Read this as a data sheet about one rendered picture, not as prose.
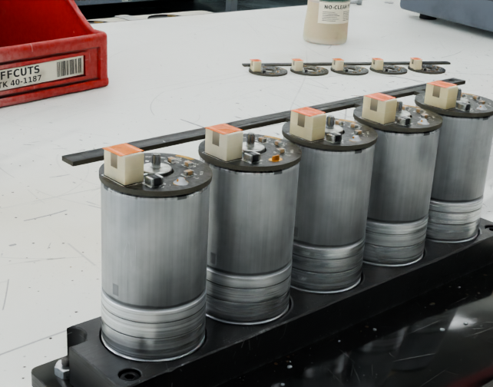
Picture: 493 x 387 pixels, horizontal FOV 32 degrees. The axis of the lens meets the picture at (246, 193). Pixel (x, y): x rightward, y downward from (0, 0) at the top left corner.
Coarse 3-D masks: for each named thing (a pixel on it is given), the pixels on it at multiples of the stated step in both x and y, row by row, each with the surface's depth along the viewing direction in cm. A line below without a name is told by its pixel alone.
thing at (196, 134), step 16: (448, 80) 29; (400, 96) 27; (288, 112) 24; (240, 128) 23; (144, 144) 21; (160, 144) 21; (176, 144) 21; (64, 160) 20; (80, 160) 20; (96, 160) 20
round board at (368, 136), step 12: (336, 120) 23; (288, 132) 22; (348, 132) 23; (360, 132) 23; (372, 132) 23; (300, 144) 22; (312, 144) 22; (324, 144) 22; (336, 144) 22; (348, 144) 22; (360, 144) 22; (372, 144) 22
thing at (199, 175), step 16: (144, 160) 20; (160, 160) 20; (176, 160) 20; (192, 160) 20; (160, 176) 18; (176, 176) 19; (192, 176) 19; (208, 176) 19; (128, 192) 18; (144, 192) 18; (160, 192) 18; (176, 192) 18; (192, 192) 18
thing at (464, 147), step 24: (456, 120) 25; (480, 120) 25; (456, 144) 26; (480, 144) 26; (456, 168) 26; (480, 168) 26; (432, 192) 26; (456, 192) 26; (480, 192) 27; (432, 216) 26; (456, 216) 26; (480, 216) 27; (432, 240) 27; (456, 240) 27
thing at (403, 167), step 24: (384, 144) 24; (408, 144) 24; (432, 144) 24; (384, 168) 24; (408, 168) 24; (432, 168) 24; (384, 192) 24; (408, 192) 24; (384, 216) 24; (408, 216) 24; (384, 240) 25; (408, 240) 25; (384, 264) 25; (408, 264) 25
